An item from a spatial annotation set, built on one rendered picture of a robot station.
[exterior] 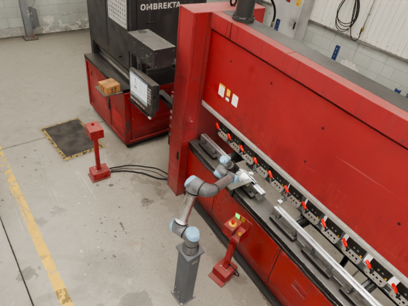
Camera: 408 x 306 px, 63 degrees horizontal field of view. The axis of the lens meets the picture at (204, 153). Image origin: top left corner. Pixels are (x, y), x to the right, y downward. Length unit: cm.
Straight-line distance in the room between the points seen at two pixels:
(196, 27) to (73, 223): 253
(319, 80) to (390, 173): 73
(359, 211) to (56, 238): 303
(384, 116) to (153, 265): 263
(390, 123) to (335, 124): 38
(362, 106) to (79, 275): 297
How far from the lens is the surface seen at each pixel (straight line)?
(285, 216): 308
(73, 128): 552
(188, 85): 337
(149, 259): 376
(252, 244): 342
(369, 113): 222
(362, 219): 253
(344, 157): 242
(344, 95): 229
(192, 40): 318
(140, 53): 342
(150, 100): 340
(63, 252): 392
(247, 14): 303
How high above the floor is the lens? 316
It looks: 39 degrees down
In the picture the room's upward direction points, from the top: 9 degrees clockwise
